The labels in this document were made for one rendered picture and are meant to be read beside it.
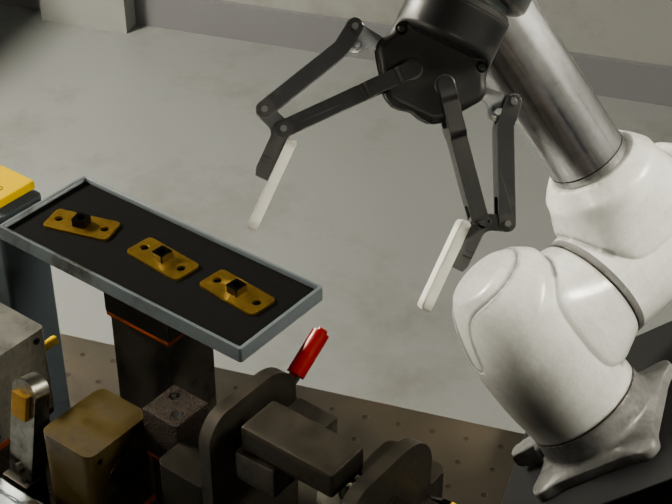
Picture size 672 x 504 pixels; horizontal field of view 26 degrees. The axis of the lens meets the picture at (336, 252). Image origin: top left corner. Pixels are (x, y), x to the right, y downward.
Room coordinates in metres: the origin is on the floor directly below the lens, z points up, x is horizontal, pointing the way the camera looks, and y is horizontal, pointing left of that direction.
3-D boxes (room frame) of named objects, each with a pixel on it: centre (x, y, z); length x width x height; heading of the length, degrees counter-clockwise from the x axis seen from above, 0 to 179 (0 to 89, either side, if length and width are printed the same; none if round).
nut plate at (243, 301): (1.26, 0.11, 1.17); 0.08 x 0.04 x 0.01; 48
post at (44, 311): (1.48, 0.41, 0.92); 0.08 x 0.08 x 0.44; 52
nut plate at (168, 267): (1.32, 0.19, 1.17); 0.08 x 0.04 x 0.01; 48
